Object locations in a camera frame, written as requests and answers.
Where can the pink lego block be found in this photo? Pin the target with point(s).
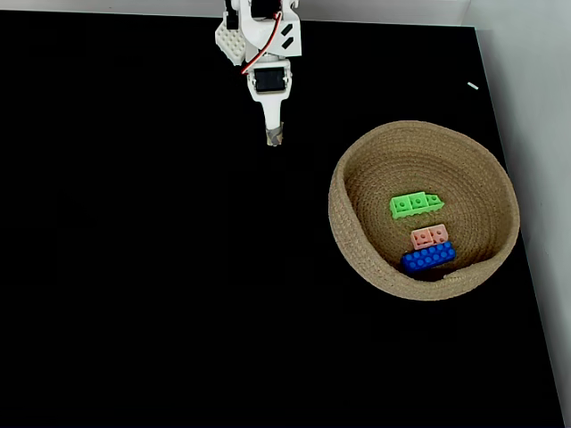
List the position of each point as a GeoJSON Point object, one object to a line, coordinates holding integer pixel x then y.
{"type": "Point", "coordinates": [428, 236]}

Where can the green lego block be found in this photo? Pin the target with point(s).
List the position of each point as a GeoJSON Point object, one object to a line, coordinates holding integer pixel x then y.
{"type": "Point", "coordinates": [415, 205]}

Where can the blue lego block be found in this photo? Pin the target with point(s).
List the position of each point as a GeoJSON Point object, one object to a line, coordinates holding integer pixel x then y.
{"type": "Point", "coordinates": [429, 257]}

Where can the small white scrap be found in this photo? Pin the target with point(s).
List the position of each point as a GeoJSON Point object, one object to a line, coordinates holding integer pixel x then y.
{"type": "Point", "coordinates": [473, 85]}

